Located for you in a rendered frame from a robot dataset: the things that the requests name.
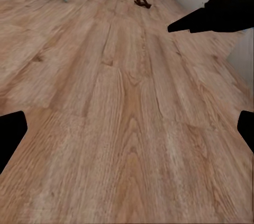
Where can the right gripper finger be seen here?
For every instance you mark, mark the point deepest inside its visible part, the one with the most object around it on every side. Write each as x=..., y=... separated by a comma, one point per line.
x=203, y=28
x=193, y=20

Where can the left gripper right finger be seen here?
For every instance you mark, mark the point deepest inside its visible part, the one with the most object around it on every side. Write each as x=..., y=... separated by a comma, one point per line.
x=246, y=127

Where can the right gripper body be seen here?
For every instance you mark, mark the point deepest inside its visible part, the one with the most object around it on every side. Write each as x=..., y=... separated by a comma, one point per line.
x=231, y=15

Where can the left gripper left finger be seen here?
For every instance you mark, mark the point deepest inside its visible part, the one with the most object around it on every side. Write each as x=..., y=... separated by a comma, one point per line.
x=12, y=129

